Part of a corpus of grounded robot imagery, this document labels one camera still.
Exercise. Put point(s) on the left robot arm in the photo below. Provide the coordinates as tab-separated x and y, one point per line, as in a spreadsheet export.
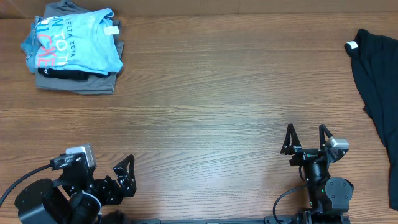
76	197

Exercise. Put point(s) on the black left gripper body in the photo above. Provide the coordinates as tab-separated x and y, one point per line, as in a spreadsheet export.
104	188

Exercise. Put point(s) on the black unfolded shirt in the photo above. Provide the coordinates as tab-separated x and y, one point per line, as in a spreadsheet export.
374	67

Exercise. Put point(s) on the light blue printed t-shirt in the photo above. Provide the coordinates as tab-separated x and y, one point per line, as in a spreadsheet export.
82	42

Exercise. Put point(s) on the folded blue denim garment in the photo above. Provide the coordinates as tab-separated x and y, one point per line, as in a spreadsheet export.
31	45

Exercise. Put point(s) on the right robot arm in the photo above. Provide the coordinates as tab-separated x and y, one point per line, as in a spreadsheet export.
329	196

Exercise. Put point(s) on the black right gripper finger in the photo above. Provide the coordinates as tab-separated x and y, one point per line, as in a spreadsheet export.
324	132
291	143

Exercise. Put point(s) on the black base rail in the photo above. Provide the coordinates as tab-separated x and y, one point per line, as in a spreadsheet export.
265	220

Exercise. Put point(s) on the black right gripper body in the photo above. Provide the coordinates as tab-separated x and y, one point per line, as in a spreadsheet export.
303	156

